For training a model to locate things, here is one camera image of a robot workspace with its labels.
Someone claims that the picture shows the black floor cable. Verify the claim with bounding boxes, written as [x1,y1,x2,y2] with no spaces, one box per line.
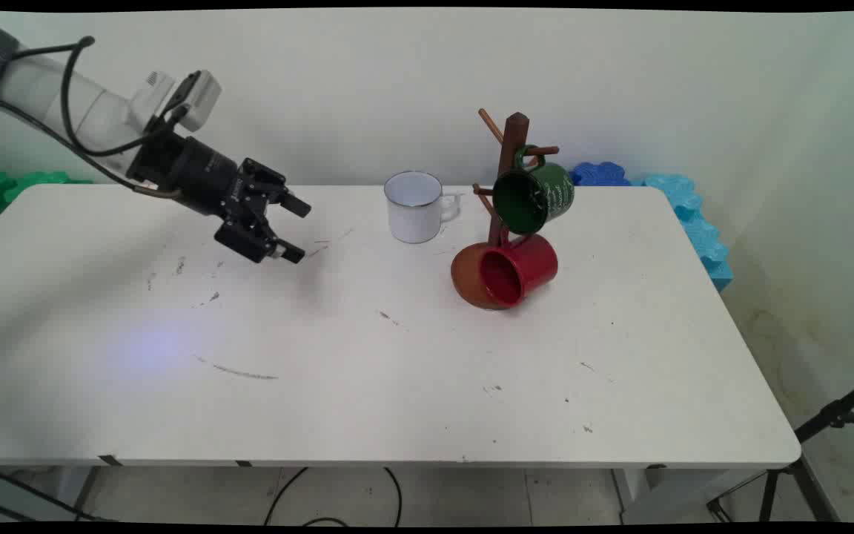
[264,467,403,527]

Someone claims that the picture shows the white table leg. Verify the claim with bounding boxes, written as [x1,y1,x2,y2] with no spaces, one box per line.
[611,467,769,524]

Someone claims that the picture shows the black tripod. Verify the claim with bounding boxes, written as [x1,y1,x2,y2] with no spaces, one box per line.
[707,373,854,524]

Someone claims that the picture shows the black camera cable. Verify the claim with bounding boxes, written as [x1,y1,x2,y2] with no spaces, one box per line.
[8,36,191,158]

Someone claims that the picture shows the light blue foam mat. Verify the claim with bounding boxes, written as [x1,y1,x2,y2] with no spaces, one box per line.
[631,173,734,292]

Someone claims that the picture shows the green mug with white script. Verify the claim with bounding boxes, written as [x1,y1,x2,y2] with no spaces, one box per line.
[492,145,575,236]

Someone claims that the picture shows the black hanging cable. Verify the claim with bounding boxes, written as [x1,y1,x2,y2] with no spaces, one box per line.
[0,462,113,522]

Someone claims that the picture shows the red enamel mug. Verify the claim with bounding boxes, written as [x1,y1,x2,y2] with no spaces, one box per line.
[477,234,559,309]

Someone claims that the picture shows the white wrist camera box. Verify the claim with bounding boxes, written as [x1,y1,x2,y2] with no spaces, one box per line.
[129,69,222,136]

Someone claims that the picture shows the grey table leg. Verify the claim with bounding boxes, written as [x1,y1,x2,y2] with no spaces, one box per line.
[73,467,103,514]

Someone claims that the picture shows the white enamel mug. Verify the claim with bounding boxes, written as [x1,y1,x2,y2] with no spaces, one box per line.
[384,171,465,245]

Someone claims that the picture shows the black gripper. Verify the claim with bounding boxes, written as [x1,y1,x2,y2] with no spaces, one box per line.
[127,131,314,266]

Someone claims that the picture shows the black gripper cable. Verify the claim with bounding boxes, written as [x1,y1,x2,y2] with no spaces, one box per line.
[0,98,183,200]

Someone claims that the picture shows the brown wooden mug tree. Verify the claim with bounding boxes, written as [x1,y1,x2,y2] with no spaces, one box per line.
[451,108,560,311]

